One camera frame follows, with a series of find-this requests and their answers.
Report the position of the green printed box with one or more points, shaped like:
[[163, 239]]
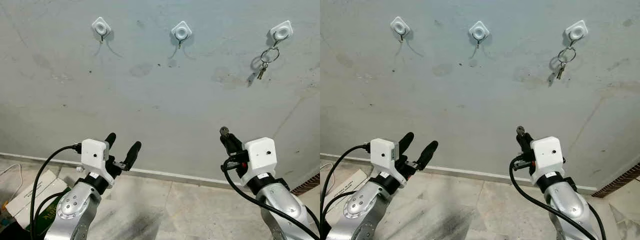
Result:
[[50, 216]]

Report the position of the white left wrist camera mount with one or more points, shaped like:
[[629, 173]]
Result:
[[385, 152], [95, 152]]

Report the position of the white cardboard box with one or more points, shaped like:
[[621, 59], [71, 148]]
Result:
[[350, 185], [35, 192]]

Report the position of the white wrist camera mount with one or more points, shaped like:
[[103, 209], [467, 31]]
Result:
[[95, 152], [547, 152], [385, 152], [260, 155]]

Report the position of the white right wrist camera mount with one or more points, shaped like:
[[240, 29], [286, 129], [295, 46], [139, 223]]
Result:
[[547, 152], [260, 155]]

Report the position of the white adhesive wall hook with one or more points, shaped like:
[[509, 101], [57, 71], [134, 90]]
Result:
[[576, 31], [181, 32], [400, 25], [281, 31], [478, 31], [101, 26]]

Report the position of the narrow red brick pillar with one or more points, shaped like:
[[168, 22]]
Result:
[[617, 180], [306, 184]]

